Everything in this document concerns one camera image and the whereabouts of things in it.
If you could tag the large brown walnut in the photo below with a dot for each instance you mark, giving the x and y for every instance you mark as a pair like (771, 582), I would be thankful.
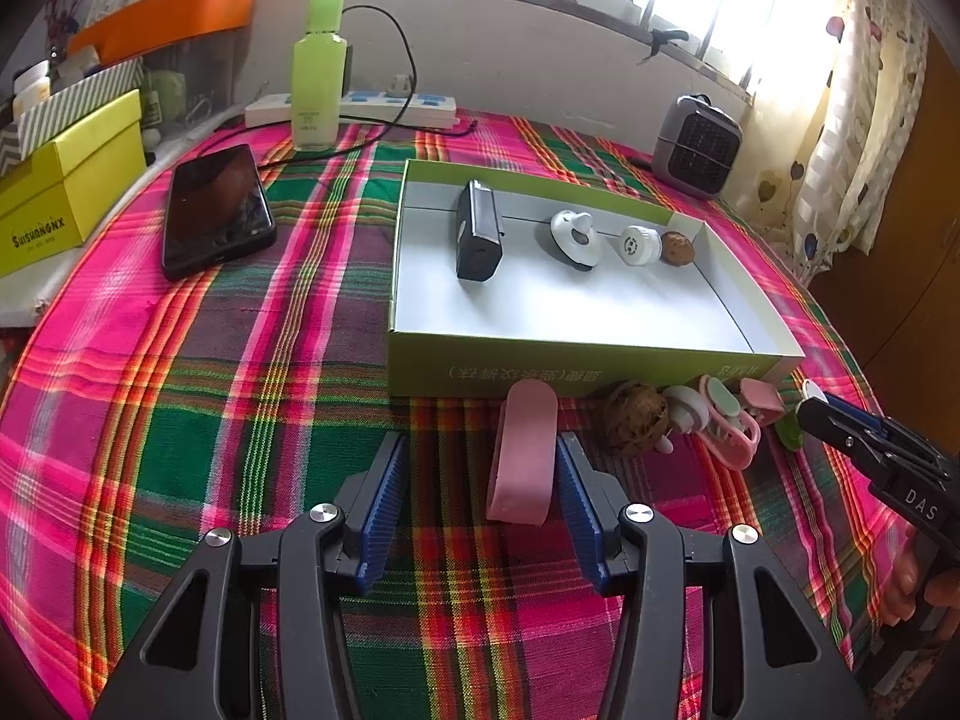
(637, 420)

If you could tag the printed paper packet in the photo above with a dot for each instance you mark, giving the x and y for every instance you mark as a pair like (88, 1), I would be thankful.
(116, 4)

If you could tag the plaid pink green tablecloth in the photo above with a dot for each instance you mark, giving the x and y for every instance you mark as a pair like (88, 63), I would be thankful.
(225, 390)

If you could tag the yellow cardboard box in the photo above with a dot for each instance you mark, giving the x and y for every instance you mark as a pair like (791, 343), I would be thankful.
(67, 195)

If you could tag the white power strip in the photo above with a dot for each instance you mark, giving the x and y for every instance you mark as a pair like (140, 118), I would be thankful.
(420, 105)

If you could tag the black plug adapter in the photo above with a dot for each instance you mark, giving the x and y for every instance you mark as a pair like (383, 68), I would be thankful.
(347, 71)

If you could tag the patterned cream curtain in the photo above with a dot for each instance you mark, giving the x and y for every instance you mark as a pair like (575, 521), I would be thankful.
(855, 127)

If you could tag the green and white suction knob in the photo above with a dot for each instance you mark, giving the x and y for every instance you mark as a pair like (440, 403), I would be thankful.
(787, 431)

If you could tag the green round jar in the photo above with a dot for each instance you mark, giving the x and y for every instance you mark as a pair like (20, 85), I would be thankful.
(165, 97)

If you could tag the brown wooden cabinet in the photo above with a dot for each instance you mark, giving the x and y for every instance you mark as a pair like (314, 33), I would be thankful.
(907, 277)

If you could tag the small brown walnut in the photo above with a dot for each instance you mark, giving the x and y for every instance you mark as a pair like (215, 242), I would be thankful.
(679, 249)

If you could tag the pink clip with mint oval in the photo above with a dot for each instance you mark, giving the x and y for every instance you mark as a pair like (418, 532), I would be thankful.
(718, 394)

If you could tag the white perforated cap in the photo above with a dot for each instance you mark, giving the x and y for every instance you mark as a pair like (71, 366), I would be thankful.
(637, 246)

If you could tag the light green bottle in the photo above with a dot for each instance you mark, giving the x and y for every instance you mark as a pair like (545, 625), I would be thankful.
(319, 90)

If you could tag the striped grey box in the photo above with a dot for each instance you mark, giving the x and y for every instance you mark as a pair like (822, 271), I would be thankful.
(90, 94)

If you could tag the white round knob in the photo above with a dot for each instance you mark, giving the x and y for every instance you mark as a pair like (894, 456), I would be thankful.
(686, 409)

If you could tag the wide pink clip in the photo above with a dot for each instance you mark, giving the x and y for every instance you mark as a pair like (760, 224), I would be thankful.
(521, 457)

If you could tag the black rectangular device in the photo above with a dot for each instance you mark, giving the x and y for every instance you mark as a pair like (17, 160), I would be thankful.
(478, 240)

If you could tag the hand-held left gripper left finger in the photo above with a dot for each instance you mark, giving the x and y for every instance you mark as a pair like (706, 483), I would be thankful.
(382, 510)

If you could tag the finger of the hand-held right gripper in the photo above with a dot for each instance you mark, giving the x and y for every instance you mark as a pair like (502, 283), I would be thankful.
(832, 427)
(855, 412)

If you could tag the green cardboard box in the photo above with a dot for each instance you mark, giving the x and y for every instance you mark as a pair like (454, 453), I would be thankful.
(562, 315)

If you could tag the black smartphone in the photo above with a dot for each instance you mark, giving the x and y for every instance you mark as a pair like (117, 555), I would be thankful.
(217, 210)

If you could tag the person's right hand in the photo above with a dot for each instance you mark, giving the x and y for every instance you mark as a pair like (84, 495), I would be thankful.
(911, 577)

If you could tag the orange plastic tray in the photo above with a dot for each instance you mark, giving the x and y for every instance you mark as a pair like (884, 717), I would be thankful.
(172, 15)

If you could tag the small white jar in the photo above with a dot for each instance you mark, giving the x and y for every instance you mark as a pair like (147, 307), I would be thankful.
(34, 88)

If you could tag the small grey heater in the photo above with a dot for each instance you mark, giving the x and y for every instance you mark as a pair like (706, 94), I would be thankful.
(697, 146)

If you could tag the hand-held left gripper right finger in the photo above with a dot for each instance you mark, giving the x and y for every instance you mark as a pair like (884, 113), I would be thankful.
(577, 510)

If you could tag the plain pink clip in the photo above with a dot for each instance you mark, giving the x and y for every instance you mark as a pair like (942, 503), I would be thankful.
(761, 394)

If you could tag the clear plastic container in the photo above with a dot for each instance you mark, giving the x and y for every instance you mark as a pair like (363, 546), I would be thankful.
(217, 75)

